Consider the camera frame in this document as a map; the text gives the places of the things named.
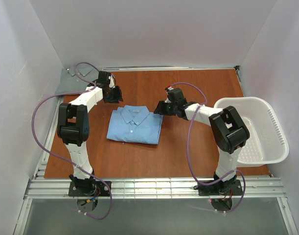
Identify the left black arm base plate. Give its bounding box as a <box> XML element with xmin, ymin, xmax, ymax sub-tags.
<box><xmin>68</xmin><ymin>180</ymin><xmax>110</xmax><ymax>197</ymax></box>

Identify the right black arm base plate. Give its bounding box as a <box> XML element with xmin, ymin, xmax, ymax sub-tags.
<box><xmin>193</xmin><ymin>180</ymin><xmax>243</xmax><ymax>196</ymax></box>

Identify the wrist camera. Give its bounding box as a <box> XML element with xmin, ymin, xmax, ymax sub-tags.
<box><xmin>164</xmin><ymin>86</ymin><xmax>175</xmax><ymax>103</ymax></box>
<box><xmin>109</xmin><ymin>74</ymin><xmax>116</xmax><ymax>89</ymax></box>

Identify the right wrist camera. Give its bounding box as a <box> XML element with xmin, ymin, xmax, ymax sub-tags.
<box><xmin>164</xmin><ymin>86</ymin><xmax>175</xmax><ymax>103</ymax></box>

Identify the white plastic laundry basket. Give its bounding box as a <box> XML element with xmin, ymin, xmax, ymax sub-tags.
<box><xmin>214</xmin><ymin>97</ymin><xmax>289</xmax><ymax>167</ymax></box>

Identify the aluminium front frame rail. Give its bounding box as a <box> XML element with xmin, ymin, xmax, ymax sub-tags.
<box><xmin>24</xmin><ymin>176</ymin><xmax>286</xmax><ymax>199</ymax></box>

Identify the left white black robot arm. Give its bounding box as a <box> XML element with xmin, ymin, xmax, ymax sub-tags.
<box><xmin>57</xmin><ymin>71</ymin><xmax>123</xmax><ymax>196</ymax></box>

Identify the grey long sleeve shirt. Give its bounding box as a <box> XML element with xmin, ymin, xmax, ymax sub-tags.
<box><xmin>55</xmin><ymin>63</ymin><xmax>99</xmax><ymax>94</ymax></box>

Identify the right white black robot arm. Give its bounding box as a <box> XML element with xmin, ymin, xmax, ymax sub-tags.
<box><xmin>154</xmin><ymin>86</ymin><xmax>250</xmax><ymax>194</ymax></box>

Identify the light blue long sleeve shirt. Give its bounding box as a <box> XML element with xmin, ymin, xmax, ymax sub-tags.
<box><xmin>106</xmin><ymin>105</ymin><xmax>163</xmax><ymax>145</ymax></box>

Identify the aluminium right frame rail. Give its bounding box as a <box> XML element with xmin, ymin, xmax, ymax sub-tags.
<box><xmin>234</xmin><ymin>65</ymin><xmax>244</xmax><ymax>96</ymax></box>

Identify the aluminium back frame rail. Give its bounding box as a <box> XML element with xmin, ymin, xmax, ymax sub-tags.
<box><xmin>101</xmin><ymin>66</ymin><xmax>235</xmax><ymax>71</ymax></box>

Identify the aluminium left frame rail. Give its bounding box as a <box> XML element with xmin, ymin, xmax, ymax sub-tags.
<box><xmin>32</xmin><ymin>96</ymin><xmax>64</xmax><ymax>180</ymax></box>

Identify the aluminium frame rail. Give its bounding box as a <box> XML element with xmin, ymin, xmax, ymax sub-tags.
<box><xmin>32</xmin><ymin>96</ymin><xmax>64</xmax><ymax>180</ymax></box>
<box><xmin>234</xmin><ymin>65</ymin><xmax>244</xmax><ymax>96</ymax></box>
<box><xmin>101</xmin><ymin>66</ymin><xmax>235</xmax><ymax>71</ymax></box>
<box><xmin>24</xmin><ymin>176</ymin><xmax>286</xmax><ymax>199</ymax></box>

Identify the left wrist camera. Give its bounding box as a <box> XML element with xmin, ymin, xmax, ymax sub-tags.
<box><xmin>109</xmin><ymin>74</ymin><xmax>116</xmax><ymax>89</ymax></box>

